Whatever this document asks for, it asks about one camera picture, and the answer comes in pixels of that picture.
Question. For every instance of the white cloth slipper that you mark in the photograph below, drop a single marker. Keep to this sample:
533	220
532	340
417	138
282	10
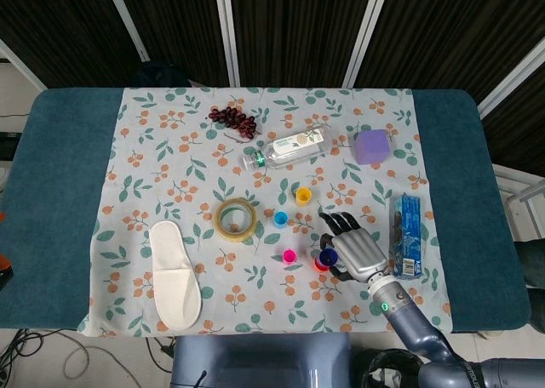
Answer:
174	286

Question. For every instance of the floral printed tablecloth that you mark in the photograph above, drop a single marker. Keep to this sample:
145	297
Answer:
170	171

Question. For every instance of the teal table cover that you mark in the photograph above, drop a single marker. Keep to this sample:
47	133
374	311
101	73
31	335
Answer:
55	192

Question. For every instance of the yellow plastic cup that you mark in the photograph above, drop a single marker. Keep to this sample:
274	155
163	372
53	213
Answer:
303	198

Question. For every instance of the dark purple plastic cup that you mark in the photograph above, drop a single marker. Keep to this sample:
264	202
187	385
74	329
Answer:
328	258

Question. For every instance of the yellow packing tape roll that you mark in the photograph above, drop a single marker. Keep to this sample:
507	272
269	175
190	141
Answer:
236	236

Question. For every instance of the white screen frame post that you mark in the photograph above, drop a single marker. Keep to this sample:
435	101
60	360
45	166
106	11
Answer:
227	30
365	35
125	20
21	64
511	79

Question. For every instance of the dark red grape bunch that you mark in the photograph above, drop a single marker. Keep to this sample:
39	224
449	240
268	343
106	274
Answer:
232	118

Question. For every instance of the light blue plastic cup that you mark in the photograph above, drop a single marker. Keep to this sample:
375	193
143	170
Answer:
280	221

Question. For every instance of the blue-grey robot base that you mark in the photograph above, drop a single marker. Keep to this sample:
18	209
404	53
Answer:
255	358

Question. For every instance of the clear plastic water bottle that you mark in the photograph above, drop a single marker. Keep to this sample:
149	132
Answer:
294	147

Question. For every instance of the blue cookie package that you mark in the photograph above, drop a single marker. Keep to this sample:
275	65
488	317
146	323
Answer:
411	235

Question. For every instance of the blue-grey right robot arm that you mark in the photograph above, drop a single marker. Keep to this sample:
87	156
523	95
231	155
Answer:
409	320

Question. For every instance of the pink plastic cup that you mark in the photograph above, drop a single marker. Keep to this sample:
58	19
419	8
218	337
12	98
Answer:
288	257

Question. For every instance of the person leg in jeans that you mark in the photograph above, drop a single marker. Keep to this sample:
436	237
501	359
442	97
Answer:
532	264

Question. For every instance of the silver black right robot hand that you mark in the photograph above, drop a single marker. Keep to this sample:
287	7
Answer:
357	252

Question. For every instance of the purple foam cube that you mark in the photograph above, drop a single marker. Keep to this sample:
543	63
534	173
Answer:
370	147

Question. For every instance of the white metal rack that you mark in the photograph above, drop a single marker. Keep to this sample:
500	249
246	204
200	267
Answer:
528	188

